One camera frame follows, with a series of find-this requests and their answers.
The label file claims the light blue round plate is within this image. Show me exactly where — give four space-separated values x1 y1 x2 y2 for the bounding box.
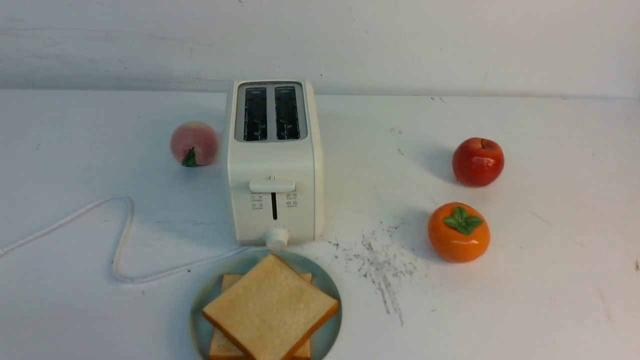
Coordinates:
190 250 342 360

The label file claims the toasted bread slice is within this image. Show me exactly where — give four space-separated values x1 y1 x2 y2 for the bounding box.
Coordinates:
208 273 312 360
202 253 339 360

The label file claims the white two-slot toaster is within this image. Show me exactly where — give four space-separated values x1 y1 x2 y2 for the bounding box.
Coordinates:
221 79 326 251

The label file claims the pink peach with green leaf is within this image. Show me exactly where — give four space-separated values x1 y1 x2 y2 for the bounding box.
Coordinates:
170 121 220 167

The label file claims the orange persimmon with green leaf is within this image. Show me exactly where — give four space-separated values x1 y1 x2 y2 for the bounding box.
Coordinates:
427 202 491 264

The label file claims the red apple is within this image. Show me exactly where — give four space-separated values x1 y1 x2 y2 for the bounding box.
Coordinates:
452 137 505 188

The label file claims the white power cable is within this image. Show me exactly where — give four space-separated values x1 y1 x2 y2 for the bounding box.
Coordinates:
0 196 266 285

